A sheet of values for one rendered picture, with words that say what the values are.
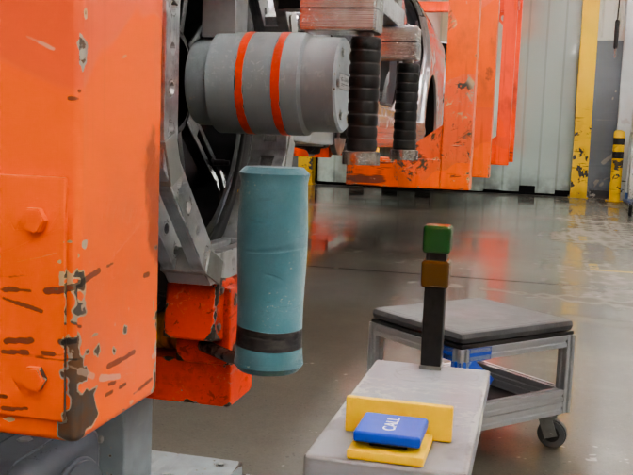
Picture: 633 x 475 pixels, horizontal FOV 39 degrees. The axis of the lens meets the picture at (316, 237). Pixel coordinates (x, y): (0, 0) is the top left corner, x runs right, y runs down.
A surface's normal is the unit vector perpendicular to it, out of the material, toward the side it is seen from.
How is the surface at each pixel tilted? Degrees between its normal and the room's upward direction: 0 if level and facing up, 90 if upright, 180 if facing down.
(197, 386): 90
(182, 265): 68
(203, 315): 80
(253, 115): 131
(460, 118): 90
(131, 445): 90
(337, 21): 90
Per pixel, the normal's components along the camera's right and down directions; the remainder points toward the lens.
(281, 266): 0.31, 0.15
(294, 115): -0.21, 0.73
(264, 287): -0.14, 0.15
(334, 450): 0.04, -0.99
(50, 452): 0.41, -0.89
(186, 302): -0.23, -0.07
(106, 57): 0.97, 0.07
